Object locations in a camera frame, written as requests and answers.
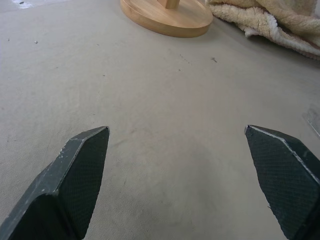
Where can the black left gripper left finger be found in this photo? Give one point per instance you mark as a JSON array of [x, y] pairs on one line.
[[67, 185]]

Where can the cream terry towel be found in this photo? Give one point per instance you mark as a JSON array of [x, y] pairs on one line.
[[275, 20]]

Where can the round wooden stand base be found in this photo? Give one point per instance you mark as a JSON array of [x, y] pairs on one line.
[[167, 17]]

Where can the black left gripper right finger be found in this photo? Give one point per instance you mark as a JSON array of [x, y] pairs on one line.
[[282, 180]]

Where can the clear tape piece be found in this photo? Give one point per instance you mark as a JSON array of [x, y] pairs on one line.
[[313, 120]]

